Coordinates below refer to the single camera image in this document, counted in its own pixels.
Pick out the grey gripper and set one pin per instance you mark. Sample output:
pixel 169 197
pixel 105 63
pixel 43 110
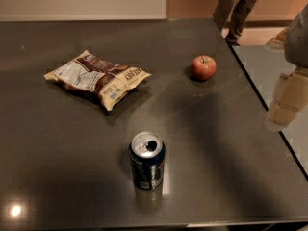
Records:
pixel 298 43

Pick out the red apple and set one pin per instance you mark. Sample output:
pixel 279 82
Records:
pixel 203 68

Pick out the blue pepsi can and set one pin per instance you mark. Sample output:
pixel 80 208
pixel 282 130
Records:
pixel 147 157

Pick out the person legs in khaki trousers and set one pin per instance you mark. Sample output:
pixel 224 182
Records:
pixel 237 11

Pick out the brown and cream snack bag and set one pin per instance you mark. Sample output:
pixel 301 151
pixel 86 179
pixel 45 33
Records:
pixel 98 79

